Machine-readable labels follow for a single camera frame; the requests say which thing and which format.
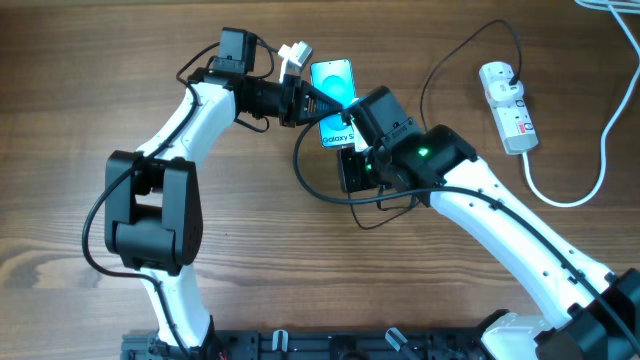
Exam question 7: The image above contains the light blue Galaxy smartphone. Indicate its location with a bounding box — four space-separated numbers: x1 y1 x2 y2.
309 58 359 150

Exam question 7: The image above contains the black USB charger cable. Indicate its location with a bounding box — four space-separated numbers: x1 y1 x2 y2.
347 19 524 231

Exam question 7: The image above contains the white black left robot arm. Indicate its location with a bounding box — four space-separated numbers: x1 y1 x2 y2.
97 27 341 359

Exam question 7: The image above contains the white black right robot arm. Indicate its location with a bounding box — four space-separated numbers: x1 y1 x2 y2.
342 86 639 359

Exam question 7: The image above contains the white charger plug adapter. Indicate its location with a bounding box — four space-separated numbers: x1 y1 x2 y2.
486 80 524 107

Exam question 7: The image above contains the white power strip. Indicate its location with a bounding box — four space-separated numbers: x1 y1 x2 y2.
479 61 539 155

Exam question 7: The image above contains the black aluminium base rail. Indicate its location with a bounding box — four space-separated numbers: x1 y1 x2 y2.
120 327 489 360

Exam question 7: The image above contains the white power strip cord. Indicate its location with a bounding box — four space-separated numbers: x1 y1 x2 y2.
521 4 640 209

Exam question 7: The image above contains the white cables top corner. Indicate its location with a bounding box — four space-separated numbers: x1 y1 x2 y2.
573 0 640 15

